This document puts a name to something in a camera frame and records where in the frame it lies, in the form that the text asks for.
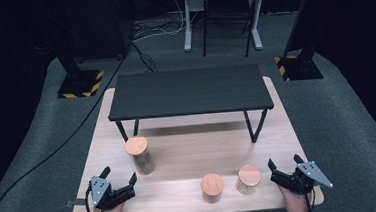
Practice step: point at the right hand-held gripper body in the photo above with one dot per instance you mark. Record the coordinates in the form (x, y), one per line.
(314, 174)

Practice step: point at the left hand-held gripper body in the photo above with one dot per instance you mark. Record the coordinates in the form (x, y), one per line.
(100, 189)

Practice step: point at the short jar with pale contents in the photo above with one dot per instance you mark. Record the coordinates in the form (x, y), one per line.
(249, 175)

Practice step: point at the tall glass jar wooden lid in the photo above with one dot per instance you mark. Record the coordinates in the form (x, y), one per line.
(137, 146)

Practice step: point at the short jar with red contents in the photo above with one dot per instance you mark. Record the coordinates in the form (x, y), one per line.
(212, 184)

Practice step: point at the black desktop shelf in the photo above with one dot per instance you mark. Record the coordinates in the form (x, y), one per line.
(188, 91)

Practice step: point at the person's right hand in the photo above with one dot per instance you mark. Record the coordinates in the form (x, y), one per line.
(295, 205)

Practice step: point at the grey tape tab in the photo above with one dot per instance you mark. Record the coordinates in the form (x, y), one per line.
(74, 203)

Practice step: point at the black stand with striped base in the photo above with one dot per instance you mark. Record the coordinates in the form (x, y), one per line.
(302, 68)
(81, 84)

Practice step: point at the white desk leg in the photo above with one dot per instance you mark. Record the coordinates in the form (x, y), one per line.
(187, 26)
(256, 31)

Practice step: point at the dark cabinet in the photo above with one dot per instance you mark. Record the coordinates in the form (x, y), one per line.
(100, 22)

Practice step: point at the black chair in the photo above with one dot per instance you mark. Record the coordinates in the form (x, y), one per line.
(225, 3)

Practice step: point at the white power box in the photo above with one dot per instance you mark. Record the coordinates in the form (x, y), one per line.
(197, 4)

